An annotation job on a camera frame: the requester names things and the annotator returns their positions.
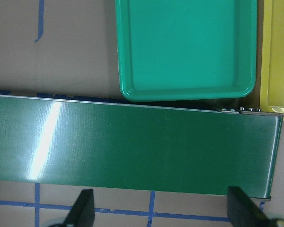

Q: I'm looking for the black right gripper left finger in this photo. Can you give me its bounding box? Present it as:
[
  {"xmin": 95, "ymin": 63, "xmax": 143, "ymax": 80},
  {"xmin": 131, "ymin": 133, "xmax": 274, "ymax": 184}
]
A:
[{"xmin": 62, "ymin": 189, "xmax": 95, "ymax": 227}]

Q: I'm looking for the yellow plastic tray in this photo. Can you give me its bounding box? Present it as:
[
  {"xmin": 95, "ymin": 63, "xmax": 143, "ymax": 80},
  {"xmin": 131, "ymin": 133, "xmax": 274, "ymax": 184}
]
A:
[{"xmin": 260, "ymin": 0, "xmax": 284, "ymax": 114}]

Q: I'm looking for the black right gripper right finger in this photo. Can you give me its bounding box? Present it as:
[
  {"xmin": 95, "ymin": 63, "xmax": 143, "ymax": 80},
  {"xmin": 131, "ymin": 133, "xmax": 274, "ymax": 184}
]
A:
[{"xmin": 227, "ymin": 186, "xmax": 278, "ymax": 227}]

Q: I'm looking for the green conveyor belt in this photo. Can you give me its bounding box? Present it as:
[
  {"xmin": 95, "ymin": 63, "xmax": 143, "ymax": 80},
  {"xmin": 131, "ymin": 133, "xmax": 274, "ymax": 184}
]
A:
[{"xmin": 0, "ymin": 96, "xmax": 283, "ymax": 199}]

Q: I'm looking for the green plastic tray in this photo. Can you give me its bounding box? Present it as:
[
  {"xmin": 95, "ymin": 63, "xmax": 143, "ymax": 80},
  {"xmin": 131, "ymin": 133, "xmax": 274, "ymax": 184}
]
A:
[{"xmin": 115, "ymin": 0, "xmax": 257, "ymax": 102}]

